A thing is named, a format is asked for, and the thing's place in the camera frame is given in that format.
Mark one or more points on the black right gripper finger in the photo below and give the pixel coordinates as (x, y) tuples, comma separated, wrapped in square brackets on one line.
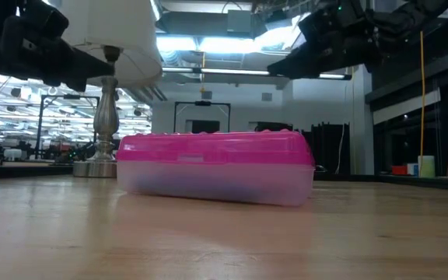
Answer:
[(302, 64)]

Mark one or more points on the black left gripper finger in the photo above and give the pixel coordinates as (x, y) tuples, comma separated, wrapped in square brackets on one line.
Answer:
[(92, 68), (74, 83)]

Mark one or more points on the clear box with pink lid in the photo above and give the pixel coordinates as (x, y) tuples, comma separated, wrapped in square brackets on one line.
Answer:
[(216, 183)]

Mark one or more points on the red box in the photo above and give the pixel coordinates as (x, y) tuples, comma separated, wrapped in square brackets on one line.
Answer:
[(399, 170)]

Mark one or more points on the blue and white box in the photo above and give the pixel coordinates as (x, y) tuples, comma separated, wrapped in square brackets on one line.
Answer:
[(412, 170)]

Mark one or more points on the green and white box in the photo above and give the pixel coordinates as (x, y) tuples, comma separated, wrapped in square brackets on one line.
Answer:
[(429, 167)]

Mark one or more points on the silver lamp with white shade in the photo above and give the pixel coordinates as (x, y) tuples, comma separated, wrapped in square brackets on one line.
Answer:
[(105, 116)]

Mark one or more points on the black flat screen television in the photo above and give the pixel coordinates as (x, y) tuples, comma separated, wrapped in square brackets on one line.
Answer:
[(274, 126)]

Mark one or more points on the long ceiling light bar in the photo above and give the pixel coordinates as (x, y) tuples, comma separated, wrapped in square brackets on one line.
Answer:
[(232, 72)]

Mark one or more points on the black folding panels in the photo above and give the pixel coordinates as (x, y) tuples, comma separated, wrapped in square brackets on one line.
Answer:
[(329, 148)]

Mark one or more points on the white container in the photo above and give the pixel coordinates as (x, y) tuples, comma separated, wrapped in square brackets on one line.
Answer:
[(12, 154)]

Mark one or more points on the thin black gantry frame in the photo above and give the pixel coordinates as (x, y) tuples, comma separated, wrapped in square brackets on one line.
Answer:
[(41, 124)]

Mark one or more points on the grey ceiling duct unit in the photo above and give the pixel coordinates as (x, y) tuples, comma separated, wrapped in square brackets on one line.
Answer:
[(239, 21)]

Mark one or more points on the black gantry with camera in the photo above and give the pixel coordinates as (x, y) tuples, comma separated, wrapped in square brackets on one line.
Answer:
[(202, 103)]

